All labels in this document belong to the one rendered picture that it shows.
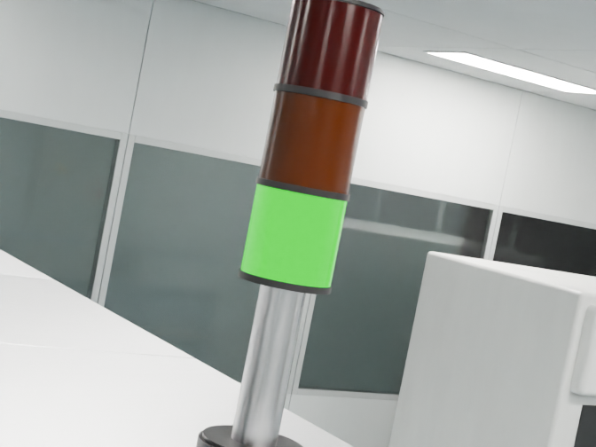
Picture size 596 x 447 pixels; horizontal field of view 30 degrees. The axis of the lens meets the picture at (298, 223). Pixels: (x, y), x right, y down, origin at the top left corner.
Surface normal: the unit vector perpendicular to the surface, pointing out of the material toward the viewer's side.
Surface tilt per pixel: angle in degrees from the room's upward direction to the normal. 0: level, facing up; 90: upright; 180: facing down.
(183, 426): 0
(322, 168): 90
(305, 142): 90
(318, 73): 90
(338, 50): 90
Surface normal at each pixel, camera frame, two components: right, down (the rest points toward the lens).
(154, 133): 0.52, 0.14
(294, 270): 0.16, 0.08
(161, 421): 0.19, -0.98
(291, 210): -0.14, 0.03
